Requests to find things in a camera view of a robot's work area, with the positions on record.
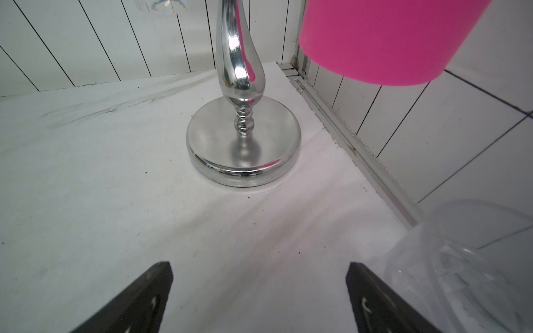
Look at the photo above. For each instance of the clear glass on table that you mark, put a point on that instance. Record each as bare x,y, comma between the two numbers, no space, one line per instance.
466,268

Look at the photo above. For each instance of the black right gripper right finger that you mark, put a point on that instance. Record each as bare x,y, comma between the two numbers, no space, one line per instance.
378,308

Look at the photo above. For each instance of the chrome glass holder stand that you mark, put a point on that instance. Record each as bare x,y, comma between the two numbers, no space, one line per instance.
242,139

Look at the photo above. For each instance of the clear hanging wine glass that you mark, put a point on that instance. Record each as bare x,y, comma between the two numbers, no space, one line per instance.
161,6

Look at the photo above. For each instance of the pink plastic goblet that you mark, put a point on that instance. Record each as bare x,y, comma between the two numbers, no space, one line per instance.
387,42

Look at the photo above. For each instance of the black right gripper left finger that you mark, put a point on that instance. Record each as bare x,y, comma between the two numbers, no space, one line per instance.
140,307

